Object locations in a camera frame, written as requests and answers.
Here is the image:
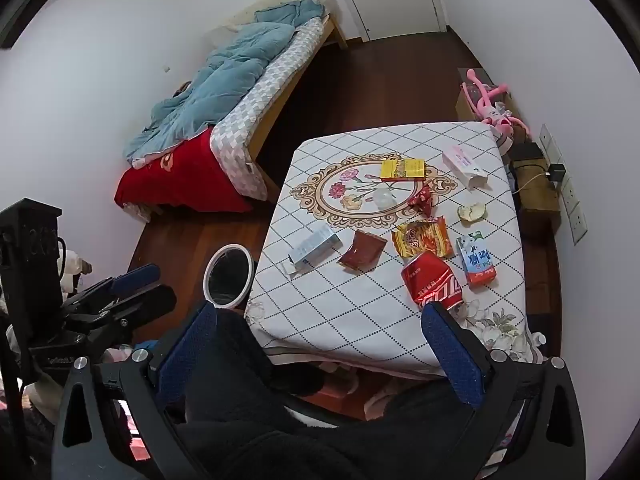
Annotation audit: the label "wall socket panel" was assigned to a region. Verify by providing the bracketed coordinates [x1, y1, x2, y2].
[537, 124, 588, 246]

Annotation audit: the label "pink patterned quilt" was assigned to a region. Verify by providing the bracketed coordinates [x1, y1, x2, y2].
[210, 17, 331, 201]

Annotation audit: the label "dark red flat wrapper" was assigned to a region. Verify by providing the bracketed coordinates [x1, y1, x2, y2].
[337, 230, 388, 270]

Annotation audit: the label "clear plastic cup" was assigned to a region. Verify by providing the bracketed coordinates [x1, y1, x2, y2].
[372, 186, 398, 210]

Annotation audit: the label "yellow and red flat box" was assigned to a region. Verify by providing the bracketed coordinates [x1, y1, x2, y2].
[380, 158, 426, 182]

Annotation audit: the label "orange noodle packet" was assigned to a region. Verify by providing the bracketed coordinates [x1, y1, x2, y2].
[391, 216, 451, 261]

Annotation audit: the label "white and blue carton box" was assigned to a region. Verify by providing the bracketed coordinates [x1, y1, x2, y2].
[282, 223, 343, 275]

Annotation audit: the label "white fluffy cloth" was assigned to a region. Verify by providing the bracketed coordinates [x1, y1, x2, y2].
[60, 249, 93, 296]

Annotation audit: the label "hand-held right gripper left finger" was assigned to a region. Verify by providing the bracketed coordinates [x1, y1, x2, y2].
[52, 301, 221, 480]

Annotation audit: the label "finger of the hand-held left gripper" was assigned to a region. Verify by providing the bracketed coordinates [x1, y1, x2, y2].
[75, 263, 161, 311]
[62, 284, 177, 343]

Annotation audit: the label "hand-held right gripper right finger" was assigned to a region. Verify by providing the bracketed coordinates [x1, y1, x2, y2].
[420, 301, 587, 480]

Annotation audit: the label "person's legs in black trousers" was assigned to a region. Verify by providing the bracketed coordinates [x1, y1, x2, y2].
[165, 310, 501, 480]

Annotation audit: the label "white charger cable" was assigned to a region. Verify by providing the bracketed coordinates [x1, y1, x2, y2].
[515, 172, 551, 193]

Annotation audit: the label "crushed red soda can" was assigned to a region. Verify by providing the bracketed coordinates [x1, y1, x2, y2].
[401, 251, 463, 311]

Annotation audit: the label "red blanket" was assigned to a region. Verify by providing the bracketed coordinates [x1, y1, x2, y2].
[115, 127, 253, 213]

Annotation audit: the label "light blue quilt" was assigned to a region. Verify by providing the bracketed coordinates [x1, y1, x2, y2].
[122, 0, 326, 168]

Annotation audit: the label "white round trash bin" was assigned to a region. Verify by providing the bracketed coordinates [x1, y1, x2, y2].
[202, 244, 256, 311]

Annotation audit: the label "red snack packet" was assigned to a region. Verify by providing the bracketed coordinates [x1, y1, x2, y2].
[407, 183, 440, 217]

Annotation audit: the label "blue and red milk carton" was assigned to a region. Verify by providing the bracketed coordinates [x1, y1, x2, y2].
[456, 230, 499, 288]

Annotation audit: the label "pink and white carton box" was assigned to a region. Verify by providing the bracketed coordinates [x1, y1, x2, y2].
[442, 145, 490, 190]

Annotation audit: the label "pink plush toy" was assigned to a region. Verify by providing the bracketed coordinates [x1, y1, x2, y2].
[462, 69, 528, 151]

